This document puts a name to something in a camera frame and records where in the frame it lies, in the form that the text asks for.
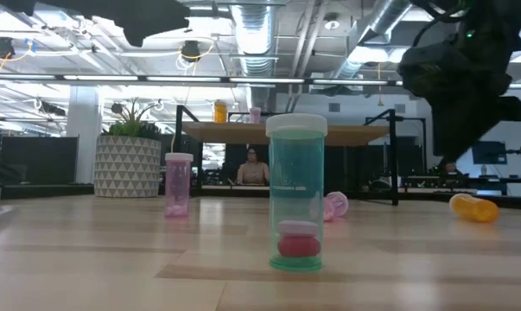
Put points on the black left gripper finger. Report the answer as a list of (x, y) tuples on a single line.
[(171, 8), (165, 22)]

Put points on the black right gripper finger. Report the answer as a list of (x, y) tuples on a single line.
[(443, 129), (465, 125)]

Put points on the wide orange medicine bottle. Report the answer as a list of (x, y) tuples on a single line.
[(475, 209)]

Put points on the short orange medicine bottle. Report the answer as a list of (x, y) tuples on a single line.
[(220, 113)]

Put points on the short pink medicine bottle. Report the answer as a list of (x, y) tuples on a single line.
[(255, 116)]

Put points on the green bottle with red pill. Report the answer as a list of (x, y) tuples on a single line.
[(296, 173)]

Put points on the tall pink medicine bottle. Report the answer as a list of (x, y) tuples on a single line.
[(179, 181)]

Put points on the dark computer monitor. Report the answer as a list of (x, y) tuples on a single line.
[(491, 152)]

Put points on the person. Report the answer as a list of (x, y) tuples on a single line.
[(450, 167), (253, 168)]

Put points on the dark office desk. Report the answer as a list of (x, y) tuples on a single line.
[(497, 183)]

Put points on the gold hanging pendant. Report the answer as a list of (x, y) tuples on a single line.
[(379, 101)]

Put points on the green spiky plant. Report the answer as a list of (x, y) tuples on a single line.
[(132, 125)]

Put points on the white triangle-patterned planter pot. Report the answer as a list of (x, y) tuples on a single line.
[(128, 168)]

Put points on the dark office partition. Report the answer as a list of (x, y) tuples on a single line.
[(40, 160)]

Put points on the lavender pill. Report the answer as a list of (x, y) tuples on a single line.
[(298, 228)]

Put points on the red pill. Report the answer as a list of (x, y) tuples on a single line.
[(299, 247)]

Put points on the black overhead camera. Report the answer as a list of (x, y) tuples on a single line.
[(191, 51)]

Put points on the silver corrugated ventilation duct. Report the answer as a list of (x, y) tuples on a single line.
[(253, 34)]

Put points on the silver slanted ventilation duct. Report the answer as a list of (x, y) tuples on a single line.
[(385, 17)]

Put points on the wooden shelf with black frame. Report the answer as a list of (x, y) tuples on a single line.
[(234, 134)]

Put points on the black overhead frame bar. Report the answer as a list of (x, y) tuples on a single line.
[(286, 80)]

